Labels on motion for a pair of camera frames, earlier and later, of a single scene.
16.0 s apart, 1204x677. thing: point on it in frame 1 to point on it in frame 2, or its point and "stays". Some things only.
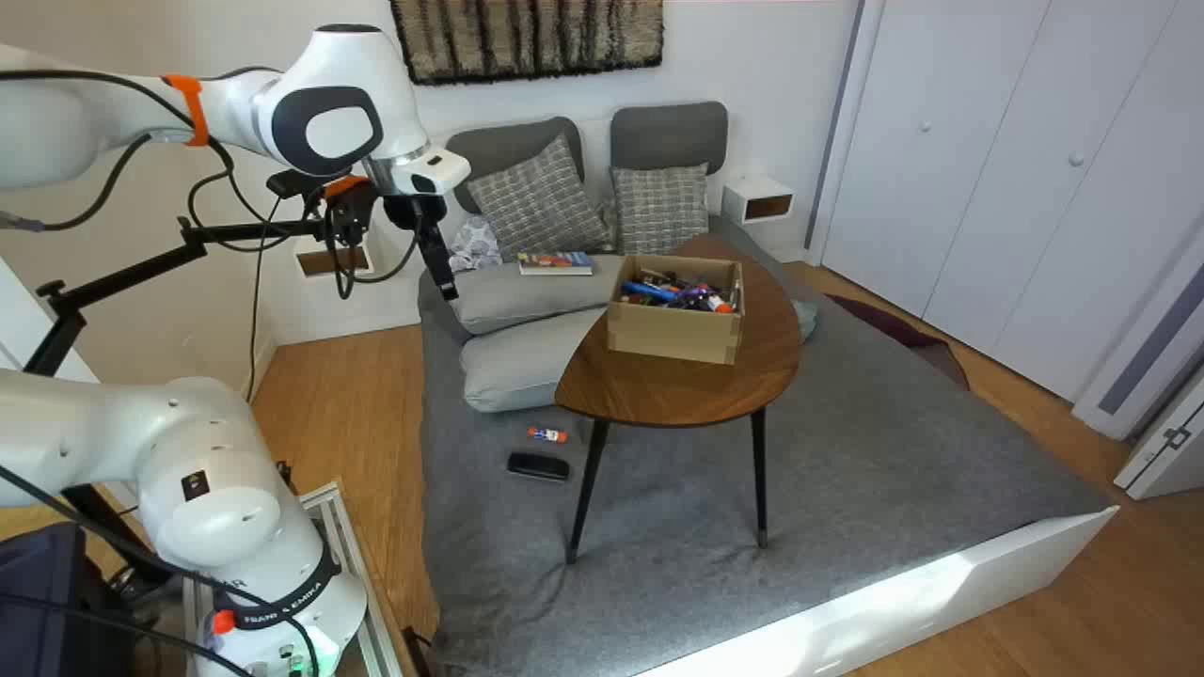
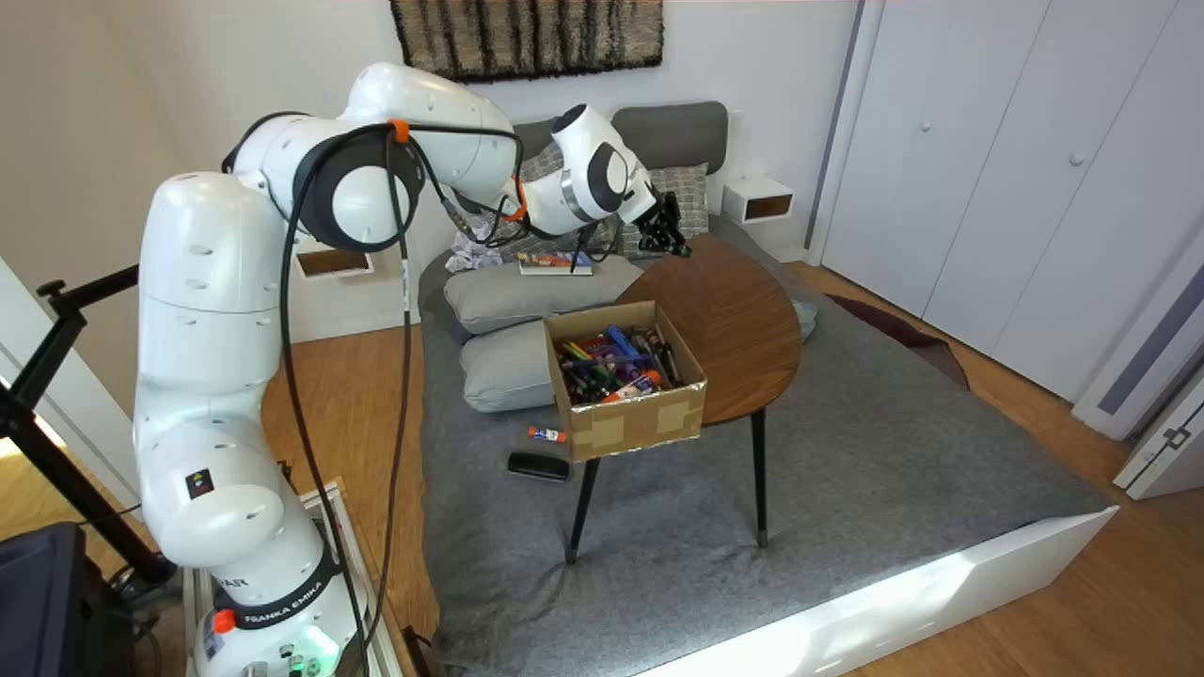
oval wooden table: (645, 390) stays
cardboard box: (680, 307) to (628, 380)
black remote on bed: (541, 465) stays
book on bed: (554, 266) stays
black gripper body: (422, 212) to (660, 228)
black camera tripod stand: (64, 300) stays
